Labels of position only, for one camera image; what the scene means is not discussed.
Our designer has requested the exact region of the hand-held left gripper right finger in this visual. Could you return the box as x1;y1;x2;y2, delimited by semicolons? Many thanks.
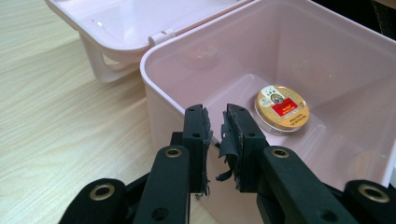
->
216;103;271;194

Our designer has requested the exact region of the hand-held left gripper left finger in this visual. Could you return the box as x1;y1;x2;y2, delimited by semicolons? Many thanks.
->
181;104;215;199

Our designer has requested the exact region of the round golden tin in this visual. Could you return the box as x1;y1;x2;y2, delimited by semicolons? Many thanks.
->
253;84;311;136

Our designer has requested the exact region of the pink plastic storage box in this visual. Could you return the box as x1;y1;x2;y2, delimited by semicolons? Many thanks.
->
44;0;396;224

